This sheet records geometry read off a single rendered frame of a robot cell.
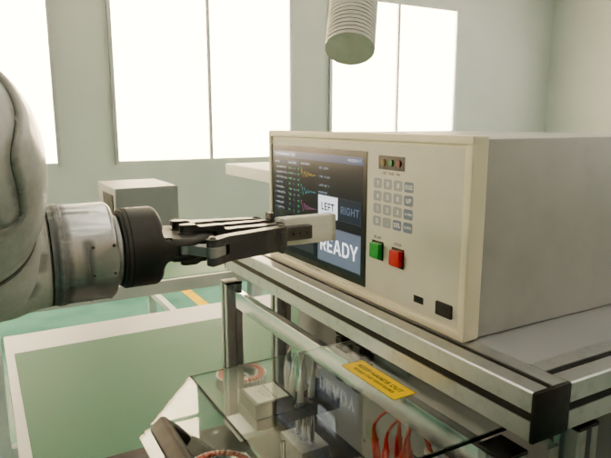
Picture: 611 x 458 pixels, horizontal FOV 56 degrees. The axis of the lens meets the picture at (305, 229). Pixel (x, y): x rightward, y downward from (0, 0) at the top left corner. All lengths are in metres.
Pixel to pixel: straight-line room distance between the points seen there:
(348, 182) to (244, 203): 5.03
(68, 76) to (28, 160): 4.94
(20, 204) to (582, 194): 0.56
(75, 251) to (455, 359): 0.36
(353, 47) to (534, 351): 1.47
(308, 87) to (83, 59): 2.17
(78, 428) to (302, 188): 0.68
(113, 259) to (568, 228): 0.48
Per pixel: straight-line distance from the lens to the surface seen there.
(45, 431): 1.27
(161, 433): 0.56
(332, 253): 0.78
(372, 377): 0.63
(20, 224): 0.38
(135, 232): 0.53
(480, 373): 0.56
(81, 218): 0.52
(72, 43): 5.32
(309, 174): 0.81
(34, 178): 0.37
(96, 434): 1.22
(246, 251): 0.55
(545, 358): 0.59
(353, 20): 1.91
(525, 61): 8.15
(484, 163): 0.58
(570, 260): 0.71
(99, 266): 0.52
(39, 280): 0.51
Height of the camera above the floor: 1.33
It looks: 10 degrees down
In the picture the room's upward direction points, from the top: straight up
